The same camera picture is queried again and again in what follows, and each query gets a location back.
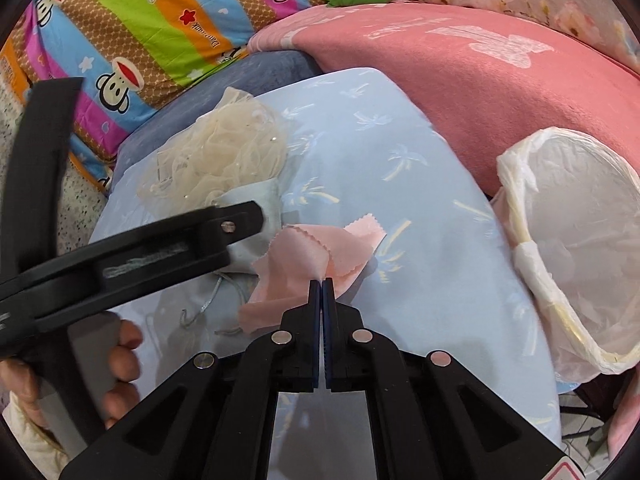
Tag grey-blue fabric piece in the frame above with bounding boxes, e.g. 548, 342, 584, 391
199, 176, 286, 276

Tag light pink fabric swatch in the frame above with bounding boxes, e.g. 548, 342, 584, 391
239, 214, 386, 334

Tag beige tulle mesh fabric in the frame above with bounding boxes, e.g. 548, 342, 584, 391
137, 87, 292, 218

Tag white bag-lined trash bin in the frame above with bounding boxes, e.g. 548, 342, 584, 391
491, 127, 639, 384

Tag person's left hand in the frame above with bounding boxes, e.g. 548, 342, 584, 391
1, 320, 143, 430

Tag light blue palm-print pillow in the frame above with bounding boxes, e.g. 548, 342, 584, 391
88, 66, 564, 480

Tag colourful striped monkey pillow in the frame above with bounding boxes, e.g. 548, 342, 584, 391
1, 0, 322, 191

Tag blue-grey cushion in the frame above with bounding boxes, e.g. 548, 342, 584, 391
112, 50, 323, 185

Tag pink towel blanket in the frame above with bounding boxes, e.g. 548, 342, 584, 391
250, 2, 639, 202

